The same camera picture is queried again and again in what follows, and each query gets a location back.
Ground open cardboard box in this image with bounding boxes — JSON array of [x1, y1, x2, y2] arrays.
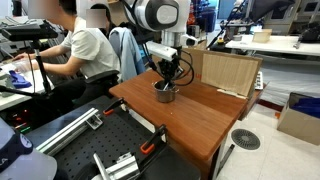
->
[[276, 91, 320, 147]]

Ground black box red lights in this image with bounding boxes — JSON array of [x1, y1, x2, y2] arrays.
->
[[4, 109, 36, 135]]

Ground white desk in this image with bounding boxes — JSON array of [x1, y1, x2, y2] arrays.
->
[[0, 61, 56, 113]]

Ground aluminium extrusion rail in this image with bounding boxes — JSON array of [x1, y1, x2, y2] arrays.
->
[[91, 151, 141, 180], [34, 107, 104, 157]]

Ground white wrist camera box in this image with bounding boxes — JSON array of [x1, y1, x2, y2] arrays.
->
[[145, 40, 179, 63]]

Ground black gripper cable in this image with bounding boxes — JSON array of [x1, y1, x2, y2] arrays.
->
[[173, 49, 196, 87]]

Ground small steel pot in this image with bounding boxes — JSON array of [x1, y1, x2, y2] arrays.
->
[[152, 79, 180, 104]]

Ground blue cloth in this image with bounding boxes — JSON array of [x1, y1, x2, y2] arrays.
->
[[8, 69, 33, 90]]

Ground black desk leg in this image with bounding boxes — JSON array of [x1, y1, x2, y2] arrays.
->
[[216, 143, 236, 178]]

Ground small wooden box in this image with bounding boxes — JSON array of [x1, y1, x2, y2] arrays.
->
[[252, 28, 273, 44]]

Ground white work table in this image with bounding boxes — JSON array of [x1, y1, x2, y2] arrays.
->
[[225, 34, 320, 58]]

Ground light corrugated panel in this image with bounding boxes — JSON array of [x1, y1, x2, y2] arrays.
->
[[200, 52, 263, 100]]

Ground light blue jacket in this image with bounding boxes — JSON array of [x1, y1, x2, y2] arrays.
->
[[108, 26, 147, 83]]

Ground black clamp orange handle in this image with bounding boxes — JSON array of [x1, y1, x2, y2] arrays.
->
[[139, 124, 168, 155], [102, 97, 129, 117]]

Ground person with dark hair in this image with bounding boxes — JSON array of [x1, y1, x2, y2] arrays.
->
[[84, 3, 118, 38]]

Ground black stereo camera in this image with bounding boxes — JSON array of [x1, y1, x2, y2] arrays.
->
[[0, 19, 59, 43]]

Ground round floor drain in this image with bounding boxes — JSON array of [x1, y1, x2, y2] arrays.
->
[[230, 128, 262, 151]]

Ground seated person white shirt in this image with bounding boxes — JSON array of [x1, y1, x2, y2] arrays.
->
[[13, 0, 121, 111]]

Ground blue bag in box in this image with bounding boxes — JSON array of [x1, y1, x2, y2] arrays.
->
[[290, 96, 320, 119]]

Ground black camera tripod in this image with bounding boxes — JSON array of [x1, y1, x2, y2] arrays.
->
[[0, 39, 54, 101]]

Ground black perforated breadboard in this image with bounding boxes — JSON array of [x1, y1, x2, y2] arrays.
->
[[24, 94, 201, 180]]

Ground brown cardboard sheet red print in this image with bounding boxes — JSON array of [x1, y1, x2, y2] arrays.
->
[[151, 46, 264, 83]]

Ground black office chair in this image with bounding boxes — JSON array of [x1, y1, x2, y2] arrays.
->
[[83, 69, 121, 101]]

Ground white Franka robot base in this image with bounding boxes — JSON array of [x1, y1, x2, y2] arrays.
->
[[0, 118, 58, 180]]

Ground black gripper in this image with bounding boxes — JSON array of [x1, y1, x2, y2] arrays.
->
[[157, 56, 184, 90]]

